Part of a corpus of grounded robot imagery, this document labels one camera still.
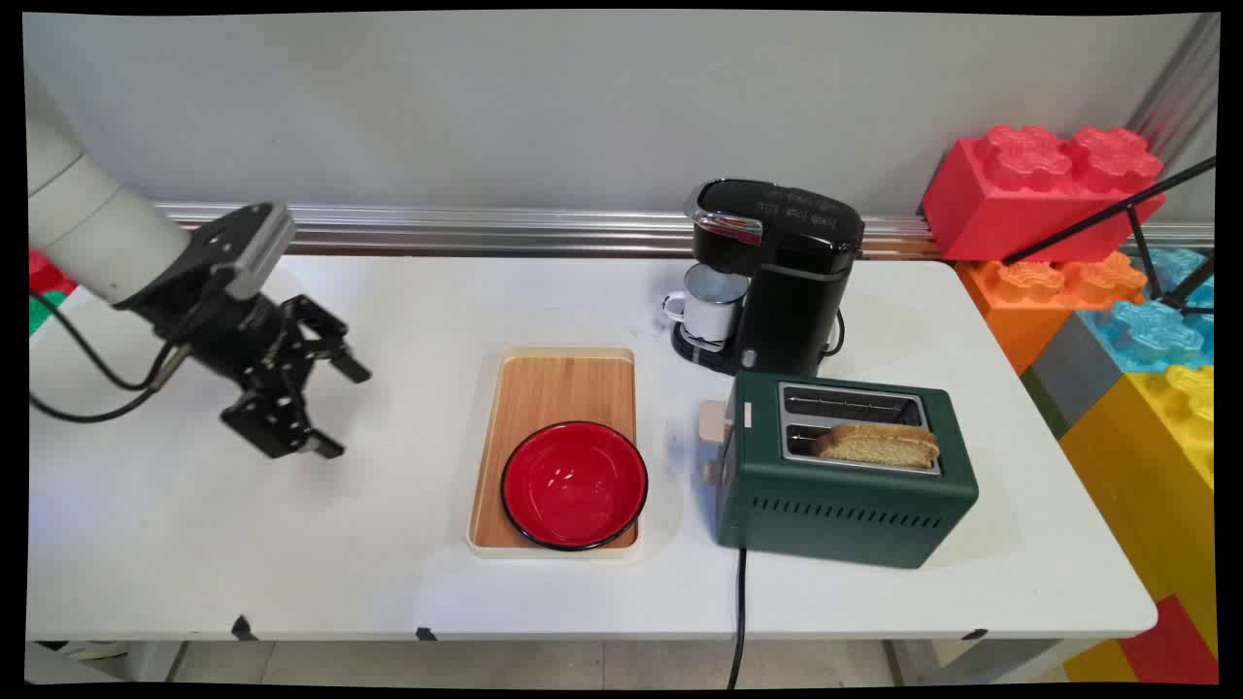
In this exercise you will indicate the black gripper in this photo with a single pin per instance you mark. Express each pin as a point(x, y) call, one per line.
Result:
point(225, 335)

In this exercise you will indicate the beige toaster lever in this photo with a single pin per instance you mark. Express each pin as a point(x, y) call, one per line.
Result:
point(713, 422)

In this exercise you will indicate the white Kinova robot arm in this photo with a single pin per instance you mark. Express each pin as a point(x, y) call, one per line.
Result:
point(89, 225)

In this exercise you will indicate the wooden tray with cream rim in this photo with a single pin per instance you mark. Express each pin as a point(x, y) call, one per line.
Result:
point(558, 393)

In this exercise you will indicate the small green toy brick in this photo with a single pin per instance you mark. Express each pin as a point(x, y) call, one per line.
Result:
point(41, 313)

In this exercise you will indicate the small red toy brick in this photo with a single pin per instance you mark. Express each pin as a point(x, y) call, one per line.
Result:
point(44, 274)

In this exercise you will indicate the red bowl with black rim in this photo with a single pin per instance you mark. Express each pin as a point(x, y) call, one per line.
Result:
point(573, 485)

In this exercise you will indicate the white enamel mug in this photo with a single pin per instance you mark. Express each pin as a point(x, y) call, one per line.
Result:
point(714, 311)

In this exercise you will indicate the black coffee machine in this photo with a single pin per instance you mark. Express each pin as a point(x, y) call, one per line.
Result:
point(791, 282)

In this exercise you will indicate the green two-slot toaster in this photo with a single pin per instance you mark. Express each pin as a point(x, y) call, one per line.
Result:
point(835, 519)

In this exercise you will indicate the slice of toast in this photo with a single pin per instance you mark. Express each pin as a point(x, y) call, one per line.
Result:
point(879, 447)

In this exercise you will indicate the big orange toy brick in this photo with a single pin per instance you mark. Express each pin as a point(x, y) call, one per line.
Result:
point(1029, 301)

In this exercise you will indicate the big red toy brick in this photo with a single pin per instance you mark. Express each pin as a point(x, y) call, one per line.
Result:
point(1020, 204)

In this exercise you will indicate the big grey toy brick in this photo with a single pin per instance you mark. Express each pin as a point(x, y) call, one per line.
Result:
point(1073, 374)

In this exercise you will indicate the black tripod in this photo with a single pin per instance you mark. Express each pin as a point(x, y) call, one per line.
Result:
point(1107, 216)

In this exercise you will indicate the big blue toy brick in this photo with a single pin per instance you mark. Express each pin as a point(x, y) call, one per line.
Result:
point(1156, 335)

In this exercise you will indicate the big yellow toy brick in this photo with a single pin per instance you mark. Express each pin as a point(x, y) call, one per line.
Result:
point(1156, 466)

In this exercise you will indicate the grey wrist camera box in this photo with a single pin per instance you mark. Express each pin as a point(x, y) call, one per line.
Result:
point(254, 248)

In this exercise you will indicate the aluminium wall rail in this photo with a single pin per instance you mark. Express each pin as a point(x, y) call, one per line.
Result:
point(486, 228)

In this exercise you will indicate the aluminium corner post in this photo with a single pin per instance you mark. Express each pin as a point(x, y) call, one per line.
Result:
point(1180, 92)

